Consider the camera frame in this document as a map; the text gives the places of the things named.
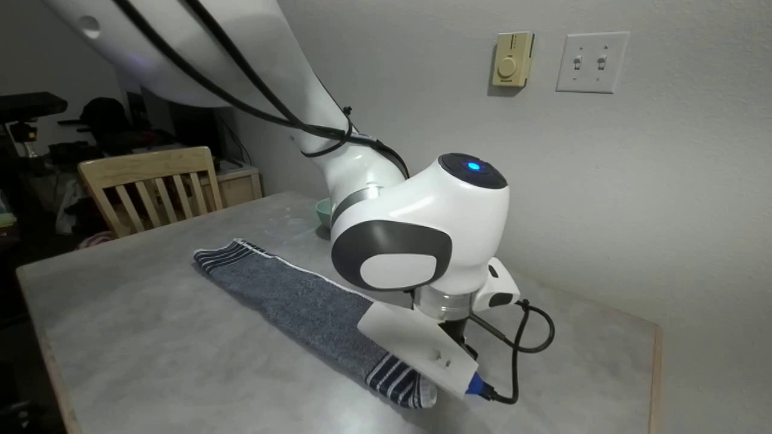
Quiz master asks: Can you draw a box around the blue striped towel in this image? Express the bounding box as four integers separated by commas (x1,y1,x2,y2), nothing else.
192,239,440,409

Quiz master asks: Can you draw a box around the black camera cable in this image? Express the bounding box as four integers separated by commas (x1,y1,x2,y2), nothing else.
465,297,558,405

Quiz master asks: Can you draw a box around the teal bowl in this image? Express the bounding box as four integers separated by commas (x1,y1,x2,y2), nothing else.
313,198,333,229

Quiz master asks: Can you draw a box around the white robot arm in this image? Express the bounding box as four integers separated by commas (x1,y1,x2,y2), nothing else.
43,0,519,320

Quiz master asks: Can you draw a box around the wooden chair at table end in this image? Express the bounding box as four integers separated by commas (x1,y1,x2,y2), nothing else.
78,147,224,237

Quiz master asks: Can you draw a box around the white light switch plate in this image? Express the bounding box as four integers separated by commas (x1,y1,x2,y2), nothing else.
558,30,630,93

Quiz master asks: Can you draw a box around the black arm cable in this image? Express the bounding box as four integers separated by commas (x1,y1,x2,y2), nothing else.
110,0,412,180

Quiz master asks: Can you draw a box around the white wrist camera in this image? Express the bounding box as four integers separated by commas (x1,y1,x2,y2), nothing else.
358,301,485,395

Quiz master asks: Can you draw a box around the beige dimmer switch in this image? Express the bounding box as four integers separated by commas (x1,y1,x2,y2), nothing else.
491,33,535,88

